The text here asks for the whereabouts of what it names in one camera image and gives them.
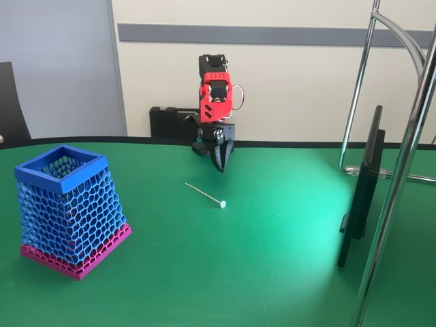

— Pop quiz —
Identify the thin white stick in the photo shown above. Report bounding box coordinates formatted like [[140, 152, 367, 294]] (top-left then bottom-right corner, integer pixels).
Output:
[[185, 183, 228, 210]]

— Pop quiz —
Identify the blue and pink mesh basket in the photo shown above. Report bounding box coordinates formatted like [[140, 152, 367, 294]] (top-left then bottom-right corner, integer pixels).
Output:
[[14, 144, 133, 281]]

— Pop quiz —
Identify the black plastic tool case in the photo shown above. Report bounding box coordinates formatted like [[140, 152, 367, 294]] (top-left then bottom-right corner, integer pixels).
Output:
[[149, 106, 202, 139]]

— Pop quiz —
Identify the green cloth with black rim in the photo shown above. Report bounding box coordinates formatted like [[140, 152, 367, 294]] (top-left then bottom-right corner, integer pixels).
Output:
[[0, 136, 436, 327]]

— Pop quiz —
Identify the clear plastic clip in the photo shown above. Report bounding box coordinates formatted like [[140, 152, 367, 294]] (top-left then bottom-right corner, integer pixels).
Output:
[[343, 164, 390, 181]]

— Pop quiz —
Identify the black LED light panel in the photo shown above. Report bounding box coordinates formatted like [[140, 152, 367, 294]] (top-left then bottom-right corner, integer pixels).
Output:
[[337, 104, 386, 269]]

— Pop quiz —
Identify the chrome tube stand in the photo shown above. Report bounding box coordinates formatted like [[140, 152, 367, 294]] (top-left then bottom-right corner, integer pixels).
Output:
[[338, 0, 436, 327]]

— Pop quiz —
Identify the dark chair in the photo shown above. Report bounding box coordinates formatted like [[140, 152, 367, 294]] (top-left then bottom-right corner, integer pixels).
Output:
[[0, 61, 32, 143]]

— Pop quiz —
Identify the grey wall rail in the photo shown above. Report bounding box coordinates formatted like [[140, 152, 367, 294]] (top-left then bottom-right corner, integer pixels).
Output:
[[117, 22, 435, 48]]

